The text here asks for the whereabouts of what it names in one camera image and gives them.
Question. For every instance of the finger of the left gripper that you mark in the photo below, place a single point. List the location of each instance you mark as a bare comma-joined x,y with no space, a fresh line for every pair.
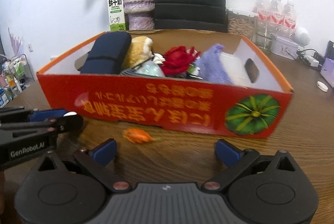
58,124
21,114

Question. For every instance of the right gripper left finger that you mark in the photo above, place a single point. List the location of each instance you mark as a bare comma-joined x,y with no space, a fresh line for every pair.
70,189

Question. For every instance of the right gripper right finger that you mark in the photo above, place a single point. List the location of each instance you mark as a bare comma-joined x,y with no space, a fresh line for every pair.
262,189

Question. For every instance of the navy zippered pouch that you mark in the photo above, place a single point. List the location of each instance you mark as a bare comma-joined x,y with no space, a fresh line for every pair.
107,54

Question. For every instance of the clear plastic bag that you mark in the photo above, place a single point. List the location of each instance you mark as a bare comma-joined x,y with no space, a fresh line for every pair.
149,68

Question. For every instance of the white yellow plush sheep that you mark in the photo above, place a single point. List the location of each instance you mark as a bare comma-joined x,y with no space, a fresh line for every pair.
138,52

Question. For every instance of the red artificial rose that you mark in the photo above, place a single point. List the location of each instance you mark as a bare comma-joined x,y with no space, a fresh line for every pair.
178,59

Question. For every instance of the purple fabric drawstring bag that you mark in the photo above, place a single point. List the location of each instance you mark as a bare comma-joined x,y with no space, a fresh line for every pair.
210,66

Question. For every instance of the large white bottle cap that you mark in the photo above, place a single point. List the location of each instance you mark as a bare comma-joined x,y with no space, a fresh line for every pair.
70,113

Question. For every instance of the small white round lid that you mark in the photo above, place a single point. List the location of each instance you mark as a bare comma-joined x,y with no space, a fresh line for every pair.
322,86

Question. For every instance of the green white milk carton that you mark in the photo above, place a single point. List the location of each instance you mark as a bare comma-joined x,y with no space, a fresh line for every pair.
117,20

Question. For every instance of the purple tissue pack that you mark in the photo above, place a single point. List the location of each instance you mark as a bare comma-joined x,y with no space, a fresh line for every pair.
327,71

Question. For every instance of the white power strip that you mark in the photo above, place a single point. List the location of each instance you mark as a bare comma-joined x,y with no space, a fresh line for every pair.
308,60

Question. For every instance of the white tin box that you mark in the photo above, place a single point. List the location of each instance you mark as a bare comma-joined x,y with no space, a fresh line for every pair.
284,47

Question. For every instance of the empty drinking glass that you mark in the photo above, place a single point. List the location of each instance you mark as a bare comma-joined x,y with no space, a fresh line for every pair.
263,41

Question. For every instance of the purple ceramic vase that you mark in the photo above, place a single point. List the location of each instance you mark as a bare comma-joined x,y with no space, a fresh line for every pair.
140,14

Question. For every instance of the water bottle left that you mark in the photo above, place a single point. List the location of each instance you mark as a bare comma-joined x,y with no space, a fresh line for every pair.
262,9

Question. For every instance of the water bottle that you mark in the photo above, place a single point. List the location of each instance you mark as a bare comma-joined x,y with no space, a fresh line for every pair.
276,16
290,18
262,9

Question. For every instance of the clear jar with seeds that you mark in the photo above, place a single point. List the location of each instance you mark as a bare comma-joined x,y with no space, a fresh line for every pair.
241,22

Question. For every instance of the water bottle middle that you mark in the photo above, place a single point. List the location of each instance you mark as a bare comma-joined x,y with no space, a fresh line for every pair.
276,16

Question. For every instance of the water bottle right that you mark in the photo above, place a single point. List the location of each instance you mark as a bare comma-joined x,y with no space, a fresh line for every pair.
290,18

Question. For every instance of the metal wire shelf rack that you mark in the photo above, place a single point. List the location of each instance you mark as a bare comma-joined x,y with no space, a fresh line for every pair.
16,76

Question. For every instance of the white round camera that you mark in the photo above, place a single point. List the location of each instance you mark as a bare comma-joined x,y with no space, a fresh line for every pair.
302,39

